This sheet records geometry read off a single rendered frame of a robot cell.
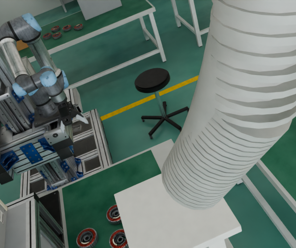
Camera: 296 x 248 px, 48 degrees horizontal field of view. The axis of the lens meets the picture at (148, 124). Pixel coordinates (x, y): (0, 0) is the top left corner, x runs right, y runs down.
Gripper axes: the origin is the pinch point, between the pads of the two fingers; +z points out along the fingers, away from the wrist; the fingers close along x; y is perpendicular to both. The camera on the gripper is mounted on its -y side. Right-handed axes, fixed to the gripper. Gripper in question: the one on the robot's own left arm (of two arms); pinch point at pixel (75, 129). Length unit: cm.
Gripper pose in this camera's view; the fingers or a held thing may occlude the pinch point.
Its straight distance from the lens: 187.5
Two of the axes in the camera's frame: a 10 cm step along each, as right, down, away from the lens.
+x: -9.3, 3.8, -0.3
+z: 2.8, 7.3, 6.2
